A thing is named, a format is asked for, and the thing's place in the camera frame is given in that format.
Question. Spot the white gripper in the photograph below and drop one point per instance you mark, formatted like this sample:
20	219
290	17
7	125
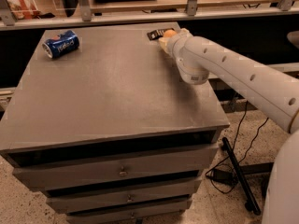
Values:
173	45

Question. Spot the orange fruit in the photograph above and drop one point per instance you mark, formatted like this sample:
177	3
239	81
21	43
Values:
169	33

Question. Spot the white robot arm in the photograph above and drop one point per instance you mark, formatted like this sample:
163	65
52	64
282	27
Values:
272	92

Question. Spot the blue pepsi can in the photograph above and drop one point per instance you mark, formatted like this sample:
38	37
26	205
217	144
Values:
61	44

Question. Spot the grey drawer cabinet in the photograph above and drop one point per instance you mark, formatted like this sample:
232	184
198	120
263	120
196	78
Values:
109	131

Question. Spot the black power adapter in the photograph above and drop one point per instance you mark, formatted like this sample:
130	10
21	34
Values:
223	177

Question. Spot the red white package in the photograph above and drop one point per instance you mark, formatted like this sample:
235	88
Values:
23	9

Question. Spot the black metal stand leg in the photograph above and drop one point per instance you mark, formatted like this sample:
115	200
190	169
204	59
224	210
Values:
251	204

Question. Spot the metal railing frame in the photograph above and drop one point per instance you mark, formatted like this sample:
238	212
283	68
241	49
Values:
89	13

